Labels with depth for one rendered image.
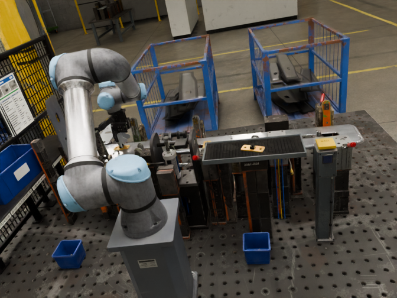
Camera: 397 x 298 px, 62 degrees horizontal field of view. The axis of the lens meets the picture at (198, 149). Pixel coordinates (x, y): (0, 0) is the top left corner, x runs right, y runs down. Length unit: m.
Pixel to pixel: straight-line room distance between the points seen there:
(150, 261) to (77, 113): 0.51
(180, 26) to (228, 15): 1.28
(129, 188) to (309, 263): 0.80
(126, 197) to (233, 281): 0.61
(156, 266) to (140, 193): 0.26
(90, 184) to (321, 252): 0.95
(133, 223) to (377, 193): 1.20
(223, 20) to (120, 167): 8.52
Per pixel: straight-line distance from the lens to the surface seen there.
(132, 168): 0.96
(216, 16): 9.33
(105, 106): 1.55
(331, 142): 1.27
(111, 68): 1.18
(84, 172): 1.01
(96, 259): 1.67
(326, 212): 1.43
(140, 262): 1.12
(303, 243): 1.52
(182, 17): 9.33
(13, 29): 2.28
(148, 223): 1.04
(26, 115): 2.11
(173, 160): 1.44
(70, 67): 1.18
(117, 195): 0.99
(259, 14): 9.42
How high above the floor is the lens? 1.80
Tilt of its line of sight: 29 degrees down
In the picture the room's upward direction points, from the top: 11 degrees counter-clockwise
